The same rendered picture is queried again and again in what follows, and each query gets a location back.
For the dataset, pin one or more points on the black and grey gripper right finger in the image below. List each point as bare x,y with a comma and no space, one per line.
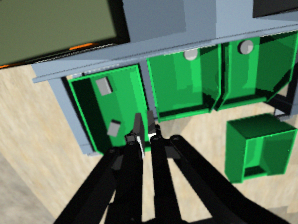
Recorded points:
225,203

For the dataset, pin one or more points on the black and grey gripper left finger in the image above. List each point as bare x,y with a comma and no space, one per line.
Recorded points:
91,200

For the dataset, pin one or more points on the black tool case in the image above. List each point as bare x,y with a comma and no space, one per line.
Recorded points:
263,8

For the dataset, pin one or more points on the green open-front bin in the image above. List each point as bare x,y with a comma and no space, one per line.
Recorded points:
183,88
265,141
128,97
257,76

